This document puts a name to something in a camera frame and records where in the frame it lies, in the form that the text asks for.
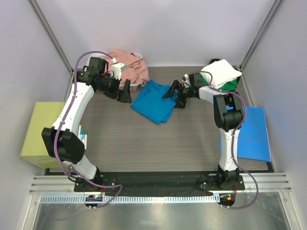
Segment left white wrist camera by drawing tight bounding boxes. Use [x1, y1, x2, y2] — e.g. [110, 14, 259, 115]
[111, 58, 128, 85]

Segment white plastic basket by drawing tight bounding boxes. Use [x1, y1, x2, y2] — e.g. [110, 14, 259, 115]
[87, 52, 144, 92]

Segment black folded t shirt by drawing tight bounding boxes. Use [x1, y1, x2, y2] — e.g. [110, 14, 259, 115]
[209, 58, 220, 64]

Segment yellow green box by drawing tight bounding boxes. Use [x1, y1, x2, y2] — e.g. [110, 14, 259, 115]
[21, 102, 65, 169]

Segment white marker pens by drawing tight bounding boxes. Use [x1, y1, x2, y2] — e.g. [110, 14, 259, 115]
[78, 125, 88, 150]

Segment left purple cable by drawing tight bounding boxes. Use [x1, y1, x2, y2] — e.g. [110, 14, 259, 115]
[53, 50, 123, 208]

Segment aluminium rail frame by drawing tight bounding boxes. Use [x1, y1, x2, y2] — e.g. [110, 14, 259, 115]
[30, 172, 291, 197]

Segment white folded t shirt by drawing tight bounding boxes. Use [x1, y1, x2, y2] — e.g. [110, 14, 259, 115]
[200, 59, 242, 89]

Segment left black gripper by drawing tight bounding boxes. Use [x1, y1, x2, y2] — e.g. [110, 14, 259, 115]
[97, 73, 131, 103]

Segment blue folder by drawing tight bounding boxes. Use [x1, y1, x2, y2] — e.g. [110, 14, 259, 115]
[218, 105, 272, 162]

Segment white slotted cable duct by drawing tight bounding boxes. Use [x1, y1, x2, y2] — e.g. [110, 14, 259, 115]
[40, 194, 220, 205]

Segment pink t shirt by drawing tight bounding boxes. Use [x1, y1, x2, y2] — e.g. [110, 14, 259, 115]
[107, 49, 150, 88]

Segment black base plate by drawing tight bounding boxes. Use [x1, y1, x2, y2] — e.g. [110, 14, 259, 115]
[44, 161, 275, 207]

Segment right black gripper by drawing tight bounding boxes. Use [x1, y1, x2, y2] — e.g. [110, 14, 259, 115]
[162, 81, 192, 109]

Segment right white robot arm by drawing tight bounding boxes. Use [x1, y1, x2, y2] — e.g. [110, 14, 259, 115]
[162, 71, 246, 191]

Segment green folded t shirt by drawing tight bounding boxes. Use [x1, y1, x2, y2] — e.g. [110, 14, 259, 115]
[200, 77, 238, 92]

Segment blue t shirt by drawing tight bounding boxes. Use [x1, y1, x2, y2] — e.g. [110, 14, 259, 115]
[131, 80, 177, 125]

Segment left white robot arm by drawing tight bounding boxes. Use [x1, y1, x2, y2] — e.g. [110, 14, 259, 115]
[41, 57, 132, 192]

